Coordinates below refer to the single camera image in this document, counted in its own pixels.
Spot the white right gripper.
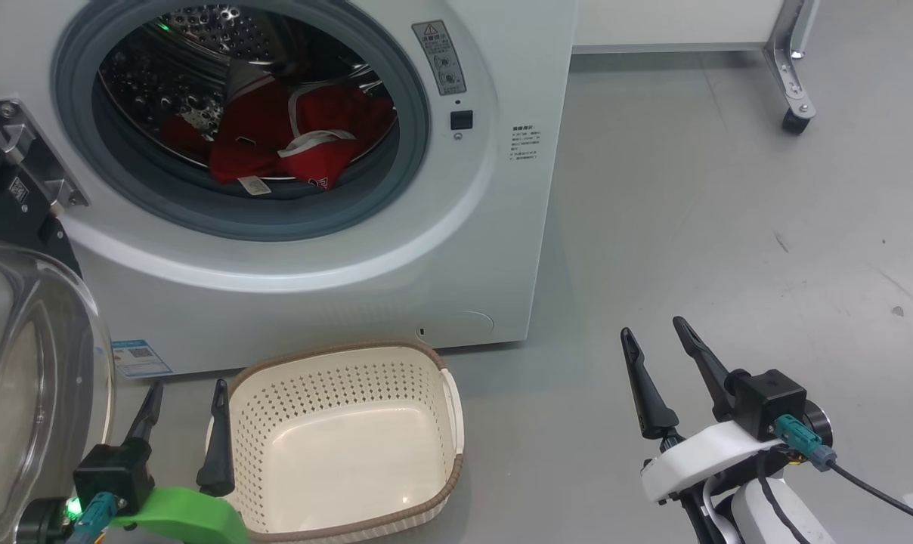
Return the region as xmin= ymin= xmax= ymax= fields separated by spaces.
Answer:
xmin=621 ymin=316 xmax=782 ymax=503

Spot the white front-load washing machine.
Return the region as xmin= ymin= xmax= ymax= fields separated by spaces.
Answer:
xmin=0 ymin=0 xmax=578 ymax=379

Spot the black cable with teal plug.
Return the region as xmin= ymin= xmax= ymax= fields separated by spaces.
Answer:
xmin=755 ymin=414 xmax=913 ymax=544

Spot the round glass washer door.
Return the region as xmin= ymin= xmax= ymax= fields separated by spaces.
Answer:
xmin=0 ymin=130 xmax=117 ymax=544

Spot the grey warning sticker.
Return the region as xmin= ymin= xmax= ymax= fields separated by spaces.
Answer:
xmin=413 ymin=20 xmax=467 ymax=97

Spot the cream perforated laundry basket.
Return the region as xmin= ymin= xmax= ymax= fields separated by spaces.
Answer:
xmin=207 ymin=342 xmax=465 ymax=543

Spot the metal stand leg with caster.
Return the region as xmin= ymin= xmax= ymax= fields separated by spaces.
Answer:
xmin=763 ymin=0 xmax=818 ymax=135

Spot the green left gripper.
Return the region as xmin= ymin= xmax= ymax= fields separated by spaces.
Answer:
xmin=113 ymin=379 xmax=249 ymax=544

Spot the white partition panel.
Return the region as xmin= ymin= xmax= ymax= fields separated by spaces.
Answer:
xmin=574 ymin=0 xmax=786 ymax=54

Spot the blue energy label sticker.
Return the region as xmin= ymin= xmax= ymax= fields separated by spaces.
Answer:
xmin=111 ymin=338 xmax=174 ymax=379

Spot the teal left camera plug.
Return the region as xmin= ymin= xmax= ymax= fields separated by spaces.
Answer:
xmin=67 ymin=491 xmax=121 ymax=544

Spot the red and white garment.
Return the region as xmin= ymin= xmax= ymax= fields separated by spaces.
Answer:
xmin=160 ymin=79 xmax=397 ymax=199

